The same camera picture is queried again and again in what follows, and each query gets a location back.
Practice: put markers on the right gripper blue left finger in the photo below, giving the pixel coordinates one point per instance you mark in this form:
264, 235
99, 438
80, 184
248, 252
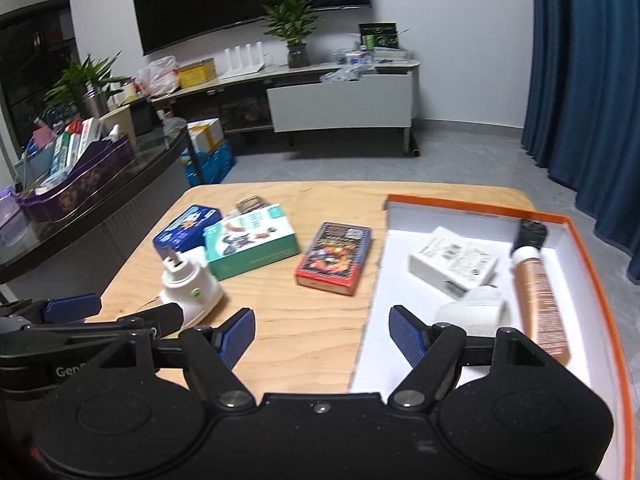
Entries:
233, 337

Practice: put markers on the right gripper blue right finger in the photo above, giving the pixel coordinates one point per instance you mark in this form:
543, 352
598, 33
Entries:
412, 337

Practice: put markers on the white bulb socket adapter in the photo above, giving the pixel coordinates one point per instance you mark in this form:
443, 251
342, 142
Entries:
480, 312

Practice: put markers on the white power adapter box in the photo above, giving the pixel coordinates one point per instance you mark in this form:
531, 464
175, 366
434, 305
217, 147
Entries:
451, 263

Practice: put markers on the copper bottle white cap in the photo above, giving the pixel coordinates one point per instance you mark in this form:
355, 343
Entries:
539, 310

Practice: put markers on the white plug-in nightlight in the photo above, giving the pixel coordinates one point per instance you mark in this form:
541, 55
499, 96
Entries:
190, 286

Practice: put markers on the orange white cardboard box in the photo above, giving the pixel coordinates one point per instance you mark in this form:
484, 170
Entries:
596, 355

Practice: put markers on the green bandage box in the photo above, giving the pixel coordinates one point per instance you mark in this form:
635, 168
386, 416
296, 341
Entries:
236, 245

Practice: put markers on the black glass side table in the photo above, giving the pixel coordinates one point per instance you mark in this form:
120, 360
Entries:
155, 153

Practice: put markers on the dark playing card box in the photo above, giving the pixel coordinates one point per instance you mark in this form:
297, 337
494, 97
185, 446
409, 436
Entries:
335, 258

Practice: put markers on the blue tin box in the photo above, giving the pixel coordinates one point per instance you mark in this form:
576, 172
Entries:
186, 231

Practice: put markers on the purple storage tray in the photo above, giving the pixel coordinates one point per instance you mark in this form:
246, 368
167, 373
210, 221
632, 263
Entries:
98, 165

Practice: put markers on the white yellow carton on floor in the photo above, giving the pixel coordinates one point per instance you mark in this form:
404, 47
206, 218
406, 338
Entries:
206, 135

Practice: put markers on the white tv console cabinet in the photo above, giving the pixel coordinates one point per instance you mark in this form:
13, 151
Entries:
289, 100

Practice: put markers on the yellow box on console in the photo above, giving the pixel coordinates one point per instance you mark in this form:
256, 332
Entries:
193, 74

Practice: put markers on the white plastic bag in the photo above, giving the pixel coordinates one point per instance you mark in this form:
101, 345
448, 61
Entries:
159, 78

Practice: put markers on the white router with antennas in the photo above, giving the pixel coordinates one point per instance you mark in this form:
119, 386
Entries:
242, 61

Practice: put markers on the blue curtain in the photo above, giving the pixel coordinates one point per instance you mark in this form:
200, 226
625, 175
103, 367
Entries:
582, 117

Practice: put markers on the potted plant on side table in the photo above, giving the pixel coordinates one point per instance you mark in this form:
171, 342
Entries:
81, 78

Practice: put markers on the black green product box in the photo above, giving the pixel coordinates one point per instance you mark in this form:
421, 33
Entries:
379, 35

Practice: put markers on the potted green plant on console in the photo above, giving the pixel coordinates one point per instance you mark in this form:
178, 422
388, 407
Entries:
292, 21

